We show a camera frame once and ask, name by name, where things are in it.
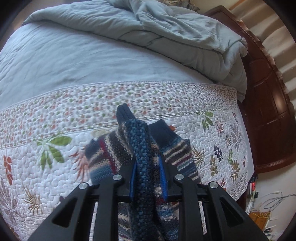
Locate blue striped knit sweater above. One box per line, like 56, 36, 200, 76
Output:
85, 104, 201, 240

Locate yellow box on floor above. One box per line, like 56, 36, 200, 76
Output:
249, 211, 271, 230

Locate dark wooden headboard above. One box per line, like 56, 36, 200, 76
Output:
205, 6, 295, 173

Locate floral quilted bedspread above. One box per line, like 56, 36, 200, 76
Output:
1, 22, 252, 240

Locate grey-blue rumpled duvet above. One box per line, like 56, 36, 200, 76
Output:
21, 0, 248, 103

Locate patterned pillow by headboard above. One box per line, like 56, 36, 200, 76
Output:
162, 0, 200, 12

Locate cables on floor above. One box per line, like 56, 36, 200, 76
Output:
254, 191, 296, 212

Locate beige pleated wall curtain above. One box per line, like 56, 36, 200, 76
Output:
230, 0, 295, 105

